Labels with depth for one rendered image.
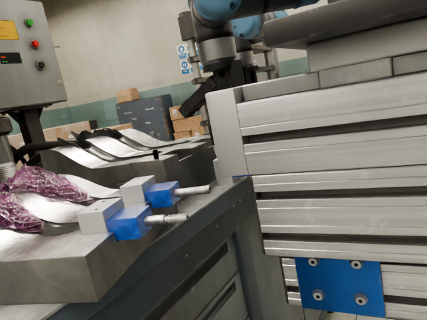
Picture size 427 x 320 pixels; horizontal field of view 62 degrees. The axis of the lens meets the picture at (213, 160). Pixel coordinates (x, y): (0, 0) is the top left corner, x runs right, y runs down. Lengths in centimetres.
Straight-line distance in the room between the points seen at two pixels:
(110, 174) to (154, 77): 757
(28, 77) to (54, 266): 118
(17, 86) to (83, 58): 801
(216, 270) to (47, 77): 109
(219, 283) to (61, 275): 45
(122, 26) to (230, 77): 808
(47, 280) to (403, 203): 36
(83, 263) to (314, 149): 26
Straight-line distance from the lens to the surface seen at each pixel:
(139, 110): 796
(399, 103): 32
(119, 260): 45
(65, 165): 87
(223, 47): 70
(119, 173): 74
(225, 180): 74
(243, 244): 87
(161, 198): 53
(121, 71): 880
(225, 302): 85
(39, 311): 45
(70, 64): 981
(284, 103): 34
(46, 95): 157
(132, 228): 44
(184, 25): 494
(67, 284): 43
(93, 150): 90
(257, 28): 93
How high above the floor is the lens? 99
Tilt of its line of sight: 11 degrees down
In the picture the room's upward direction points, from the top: 11 degrees counter-clockwise
